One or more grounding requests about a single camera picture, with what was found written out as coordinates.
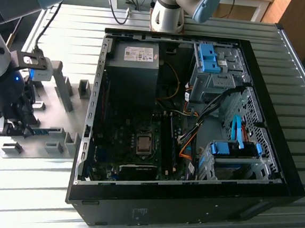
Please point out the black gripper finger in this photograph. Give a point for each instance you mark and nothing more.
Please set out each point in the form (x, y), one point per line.
(10, 125)
(30, 108)

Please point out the blue RAM stick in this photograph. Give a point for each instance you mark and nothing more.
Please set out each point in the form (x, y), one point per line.
(173, 147)
(45, 131)

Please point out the black RAM slot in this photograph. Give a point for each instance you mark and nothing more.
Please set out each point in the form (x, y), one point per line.
(164, 147)

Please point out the grey parts rack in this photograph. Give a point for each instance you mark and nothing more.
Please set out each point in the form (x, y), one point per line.
(56, 116)

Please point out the green motherboard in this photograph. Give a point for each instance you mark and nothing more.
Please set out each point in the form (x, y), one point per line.
(123, 143)

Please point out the grey power supply unit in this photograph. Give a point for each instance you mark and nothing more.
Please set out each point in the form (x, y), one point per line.
(134, 75)

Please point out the CPU socket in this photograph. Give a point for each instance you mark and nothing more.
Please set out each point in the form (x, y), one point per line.
(136, 144)

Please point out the silver CPU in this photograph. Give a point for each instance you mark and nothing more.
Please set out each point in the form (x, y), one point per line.
(144, 143)

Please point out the black graphics card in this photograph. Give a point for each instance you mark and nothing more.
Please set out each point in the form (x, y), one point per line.
(138, 171)

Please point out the black PC case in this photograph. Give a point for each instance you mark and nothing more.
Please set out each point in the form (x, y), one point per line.
(160, 208)

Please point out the blue drive bay latch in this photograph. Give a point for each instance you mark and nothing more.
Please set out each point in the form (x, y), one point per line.
(208, 60)

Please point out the grey metal drive cage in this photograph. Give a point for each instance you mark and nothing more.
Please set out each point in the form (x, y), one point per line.
(216, 85)

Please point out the hard disk in blue carrier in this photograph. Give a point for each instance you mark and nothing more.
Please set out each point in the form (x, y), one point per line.
(221, 148)

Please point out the brown wooden cabinet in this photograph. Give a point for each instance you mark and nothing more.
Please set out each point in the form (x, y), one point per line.
(304, 26)

